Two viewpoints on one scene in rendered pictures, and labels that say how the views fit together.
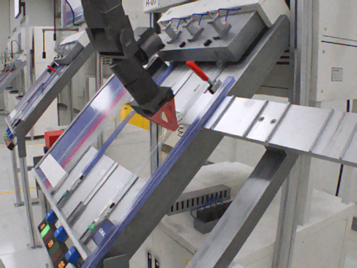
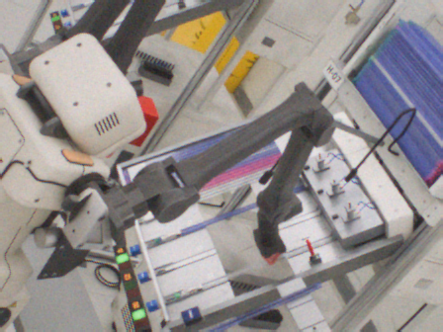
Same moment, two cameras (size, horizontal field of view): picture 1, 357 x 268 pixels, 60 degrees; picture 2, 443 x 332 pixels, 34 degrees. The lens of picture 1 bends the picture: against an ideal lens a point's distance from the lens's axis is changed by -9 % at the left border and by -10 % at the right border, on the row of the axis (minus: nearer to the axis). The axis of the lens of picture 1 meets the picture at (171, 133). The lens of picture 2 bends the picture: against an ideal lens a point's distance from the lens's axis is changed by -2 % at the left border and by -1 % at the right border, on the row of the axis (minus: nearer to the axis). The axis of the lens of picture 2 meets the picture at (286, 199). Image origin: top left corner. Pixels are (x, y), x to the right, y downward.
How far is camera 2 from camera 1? 144 cm
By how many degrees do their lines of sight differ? 18
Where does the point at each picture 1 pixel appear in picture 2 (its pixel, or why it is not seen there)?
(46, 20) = not seen: outside the picture
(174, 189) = (246, 307)
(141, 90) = (267, 239)
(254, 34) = (370, 236)
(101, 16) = (274, 206)
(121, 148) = (195, 124)
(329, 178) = (406, 312)
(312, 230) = not seen: outside the picture
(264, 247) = not seen: outside the picture
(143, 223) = (216, 317)
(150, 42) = (294, 211)
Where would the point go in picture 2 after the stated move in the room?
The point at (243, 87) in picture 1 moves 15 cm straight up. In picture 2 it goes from (332, 271) to (365, 234)
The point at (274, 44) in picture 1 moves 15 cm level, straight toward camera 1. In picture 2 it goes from (377, 254) to (365, 273)
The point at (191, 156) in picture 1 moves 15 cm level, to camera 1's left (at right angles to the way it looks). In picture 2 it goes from (270, 294) to (224, 267)
